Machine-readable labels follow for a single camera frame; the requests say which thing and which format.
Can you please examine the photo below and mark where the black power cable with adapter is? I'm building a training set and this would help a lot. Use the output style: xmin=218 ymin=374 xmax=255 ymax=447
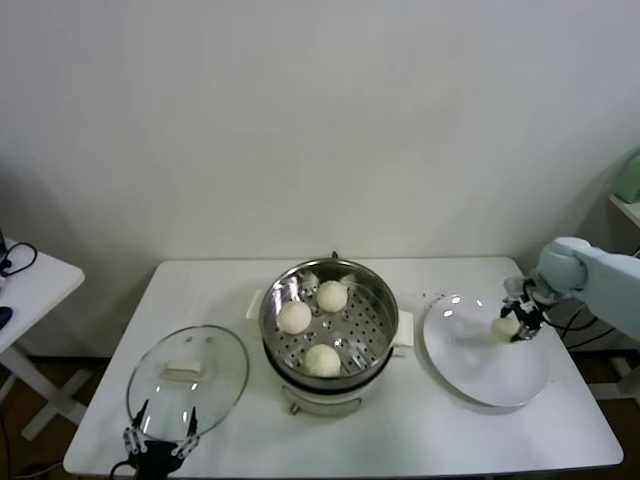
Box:
xmin=560 ymin=304 xmax=624 ymax=354

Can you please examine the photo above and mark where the white side table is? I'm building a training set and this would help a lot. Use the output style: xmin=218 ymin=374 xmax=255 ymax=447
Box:
xmin=0 ymin=239 xmax=87 ymax=441

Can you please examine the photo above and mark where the white steamed baozi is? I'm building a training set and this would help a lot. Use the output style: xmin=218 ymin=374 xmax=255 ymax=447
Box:
xmin=316 ymin=280 xmax=348 ymax=312
xmin=303 ymin=343 xmax=342 ymax=377
xmin=277 ymin=301 xmax=313 ymax=335
xmin=491 ymin=315 xmax=522 ymax=344

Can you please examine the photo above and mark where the white round plate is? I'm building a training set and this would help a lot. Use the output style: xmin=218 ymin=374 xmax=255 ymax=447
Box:
xmin=422 ymin=294 xmax=551 ymax=409

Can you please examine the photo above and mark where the cream electric cooker base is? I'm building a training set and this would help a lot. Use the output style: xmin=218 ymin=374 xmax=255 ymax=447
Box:
xmin=246 ymin=288 xmax=416 ymax=417

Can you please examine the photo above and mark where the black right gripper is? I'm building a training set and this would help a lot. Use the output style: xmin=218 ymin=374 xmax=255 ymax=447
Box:
xmin=499 ymin=276 xmax=547 ymax=344

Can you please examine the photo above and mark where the glass lid with cream handle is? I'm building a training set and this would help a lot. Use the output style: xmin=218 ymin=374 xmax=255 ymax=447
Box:
xmin=126 ymin=324 xmax=251 ymax=444

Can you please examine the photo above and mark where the pale green appliance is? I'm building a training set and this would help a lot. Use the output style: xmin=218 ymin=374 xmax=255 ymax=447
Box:
xmin=613 ymin=152 xmax=640 ymax=204

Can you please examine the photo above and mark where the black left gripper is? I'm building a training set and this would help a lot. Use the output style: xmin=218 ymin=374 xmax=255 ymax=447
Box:
xmin=123 ymin=398 xmax=201 ymax=480

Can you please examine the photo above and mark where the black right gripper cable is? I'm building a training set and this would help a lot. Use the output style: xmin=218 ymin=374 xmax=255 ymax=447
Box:
xmin=542 ymin=298 xmax=602 ymax=332

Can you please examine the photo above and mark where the thin black looped cable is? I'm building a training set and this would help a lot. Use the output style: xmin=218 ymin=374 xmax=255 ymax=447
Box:
xmin=0 ymin=242 xmax=39 ymax=279

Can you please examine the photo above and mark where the white shelf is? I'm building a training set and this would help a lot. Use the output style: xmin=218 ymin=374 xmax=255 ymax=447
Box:
xmin=608 ymin=193 xmax=640 ymax=239

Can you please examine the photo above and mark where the perforated steel steamer basket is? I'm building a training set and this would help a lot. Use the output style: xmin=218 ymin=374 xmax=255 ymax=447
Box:
xmin=259 ymin=258 xmax=401 ymax=384

